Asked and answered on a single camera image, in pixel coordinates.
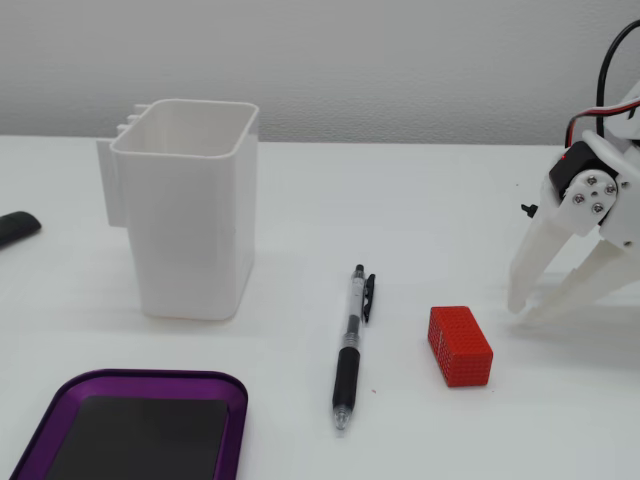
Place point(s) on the white plastic rectangular container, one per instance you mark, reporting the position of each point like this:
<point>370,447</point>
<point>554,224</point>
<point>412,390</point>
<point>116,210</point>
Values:
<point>185,225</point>

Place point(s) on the red textured cube block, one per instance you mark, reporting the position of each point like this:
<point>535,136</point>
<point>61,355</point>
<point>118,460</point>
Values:
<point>462,350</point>

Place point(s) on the black clear ballpoint pen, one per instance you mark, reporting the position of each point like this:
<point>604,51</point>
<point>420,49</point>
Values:
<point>348,370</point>

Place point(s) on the purple metal tin box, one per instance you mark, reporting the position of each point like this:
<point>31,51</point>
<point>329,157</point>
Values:
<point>62,397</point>

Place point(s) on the black oblong object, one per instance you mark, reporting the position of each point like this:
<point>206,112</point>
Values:
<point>17,223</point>

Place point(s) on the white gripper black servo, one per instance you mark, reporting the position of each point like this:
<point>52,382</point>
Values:
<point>591,194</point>

